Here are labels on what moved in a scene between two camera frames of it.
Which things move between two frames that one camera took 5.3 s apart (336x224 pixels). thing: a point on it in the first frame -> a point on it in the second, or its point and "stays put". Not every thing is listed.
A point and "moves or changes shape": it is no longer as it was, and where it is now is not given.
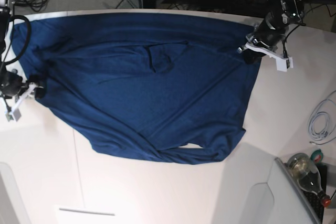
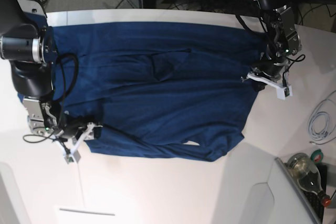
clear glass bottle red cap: (305, 173) stays put
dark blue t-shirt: (175, 88) moves or changes shape
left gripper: (11, 84) -> (73, 123)
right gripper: (271, 30) -> (271, 62)
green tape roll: (317, 156) stays put
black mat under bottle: (314, 199) stays put
